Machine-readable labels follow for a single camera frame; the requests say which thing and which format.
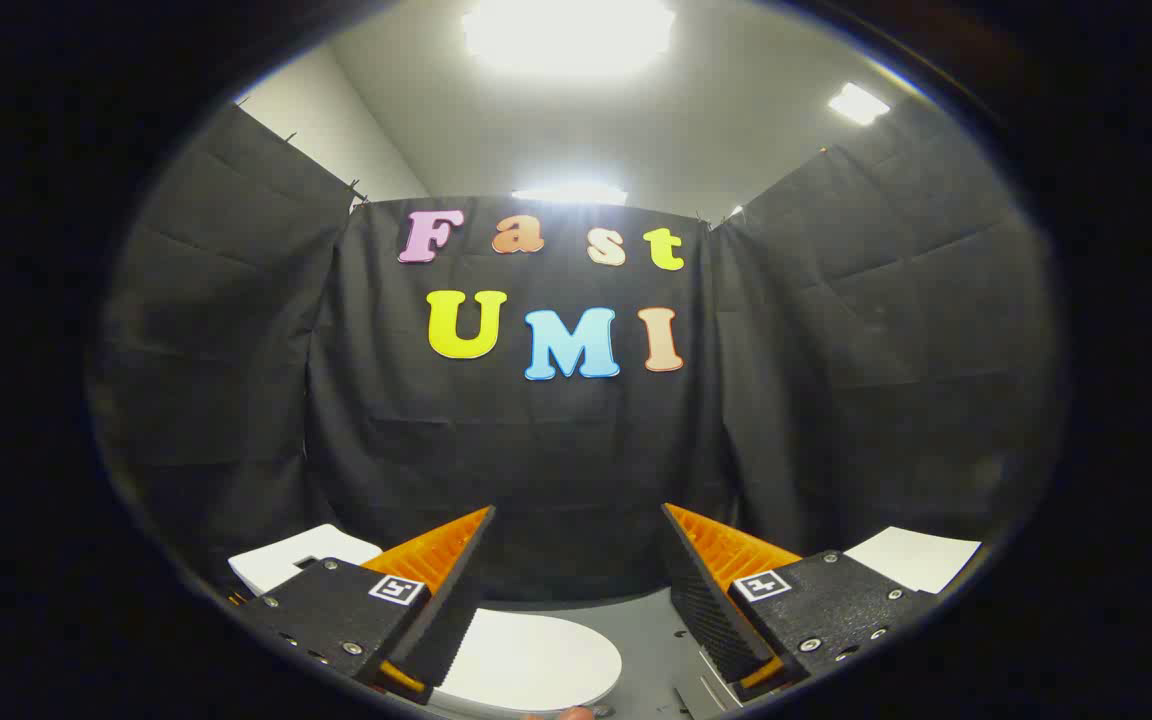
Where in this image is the white toilet lid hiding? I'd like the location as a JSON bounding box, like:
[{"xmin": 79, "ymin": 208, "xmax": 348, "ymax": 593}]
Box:
[{"xmin": 433, "ymin": 610, "xmax": 624, "ymax": 717}]

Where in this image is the small ceiling light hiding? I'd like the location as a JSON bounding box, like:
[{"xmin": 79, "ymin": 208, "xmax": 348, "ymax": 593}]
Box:
[{"xmin": 511, "ymin": 183, "xmax": 629, "ymax": 207}]

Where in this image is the rectangular ceiling light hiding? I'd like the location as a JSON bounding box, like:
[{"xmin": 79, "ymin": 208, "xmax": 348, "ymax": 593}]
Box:
[{"xmin": 827, "ymin": 82, "xmax": 892, "ymax": 127}]

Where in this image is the black backdrop cloth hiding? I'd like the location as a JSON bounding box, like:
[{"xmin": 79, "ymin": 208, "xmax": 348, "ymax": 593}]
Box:
[{"xmin": 86, "ymin": 100, "xmax": 1062, "ymax": 606}]

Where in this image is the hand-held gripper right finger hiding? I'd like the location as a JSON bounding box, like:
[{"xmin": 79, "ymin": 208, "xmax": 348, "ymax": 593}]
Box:
[{"xmin": 661, "ymin": 502, "xmax": 940, "ymax": 701}]

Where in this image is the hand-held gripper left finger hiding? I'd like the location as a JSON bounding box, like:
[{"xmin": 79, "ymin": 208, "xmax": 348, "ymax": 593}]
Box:
[{"xmin": 234, "ymin": 505, "xmax": 497, "ymax": 706}]

